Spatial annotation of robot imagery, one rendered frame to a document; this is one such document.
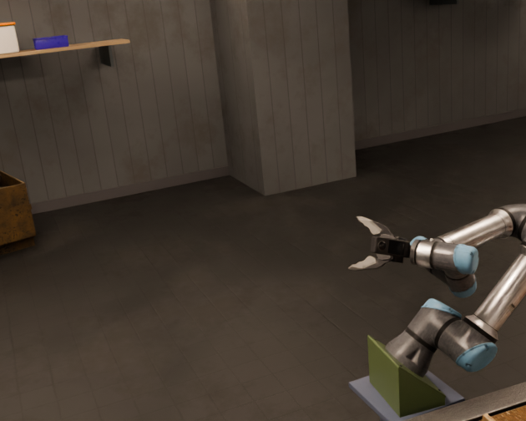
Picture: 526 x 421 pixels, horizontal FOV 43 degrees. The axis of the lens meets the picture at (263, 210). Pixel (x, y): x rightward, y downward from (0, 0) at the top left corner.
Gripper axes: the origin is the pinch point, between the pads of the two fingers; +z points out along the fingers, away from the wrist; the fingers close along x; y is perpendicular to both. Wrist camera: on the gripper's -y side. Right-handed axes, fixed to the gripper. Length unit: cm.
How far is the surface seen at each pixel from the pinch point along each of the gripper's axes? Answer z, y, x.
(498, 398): -38, 41, -39
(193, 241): 310, 310, -7
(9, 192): 454, 210, 9
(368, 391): 2, 36, -46
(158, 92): 462, 384, 157
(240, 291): 206, 247, -38
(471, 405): -32, 34, -42
